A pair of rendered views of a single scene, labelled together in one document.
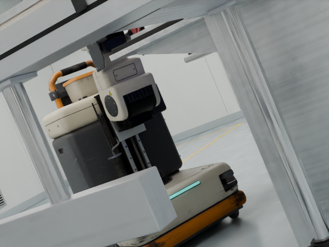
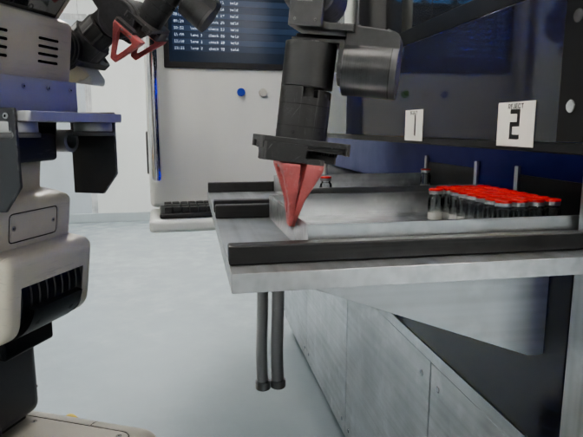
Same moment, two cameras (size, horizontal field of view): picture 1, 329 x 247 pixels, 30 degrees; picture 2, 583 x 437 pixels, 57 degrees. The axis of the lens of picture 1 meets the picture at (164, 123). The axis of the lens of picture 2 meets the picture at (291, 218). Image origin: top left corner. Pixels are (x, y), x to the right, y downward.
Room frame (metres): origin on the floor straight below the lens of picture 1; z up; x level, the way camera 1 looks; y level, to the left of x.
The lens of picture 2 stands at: (1.78, 0.38, 1.02)
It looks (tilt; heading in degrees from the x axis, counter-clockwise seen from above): 10 degrees down; 318
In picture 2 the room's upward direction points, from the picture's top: straight up
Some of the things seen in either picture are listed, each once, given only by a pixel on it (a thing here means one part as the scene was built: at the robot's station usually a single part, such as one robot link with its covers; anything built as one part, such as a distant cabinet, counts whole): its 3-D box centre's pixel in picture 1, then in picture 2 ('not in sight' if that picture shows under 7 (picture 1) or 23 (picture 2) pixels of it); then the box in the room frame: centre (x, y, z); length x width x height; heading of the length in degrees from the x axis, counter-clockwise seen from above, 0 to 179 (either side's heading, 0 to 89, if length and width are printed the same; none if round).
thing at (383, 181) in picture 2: not in sight; (368, 187); (2.46, -0.45, 0.90); 0.34 x 0.26 x 0.04; 58
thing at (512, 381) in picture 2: not in sight; (341, 224); (2.85, -0.80, 0.73); 1.98 x 0.01 x 0.25; 148
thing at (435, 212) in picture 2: not in sight; (435, 204); (2.21, -0.31, 0.90); 0.02 x 0.02 x 0.05
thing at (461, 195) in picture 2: not in sight; (469, 209); (2.15, -0.30, 0.90); 0.18 x 0.02 x 0.05; 149
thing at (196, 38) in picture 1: (183, 50); (415, 309); (2.14, -0.16, 0.79); 0.34 x 0.03 x 0.13; 58
